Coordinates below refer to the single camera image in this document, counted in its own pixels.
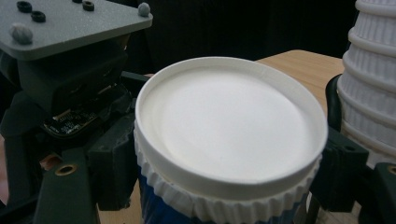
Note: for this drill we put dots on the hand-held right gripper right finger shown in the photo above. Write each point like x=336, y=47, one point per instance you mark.
x=341, y=174

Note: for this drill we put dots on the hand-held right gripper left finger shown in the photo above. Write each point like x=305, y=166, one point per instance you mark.
x=113, y=168

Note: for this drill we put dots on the stack of white paper cups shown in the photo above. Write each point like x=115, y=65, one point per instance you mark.
x=370, y=77

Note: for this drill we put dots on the blue white ribbed paper cup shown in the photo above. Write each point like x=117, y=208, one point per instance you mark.
x=230, y=124

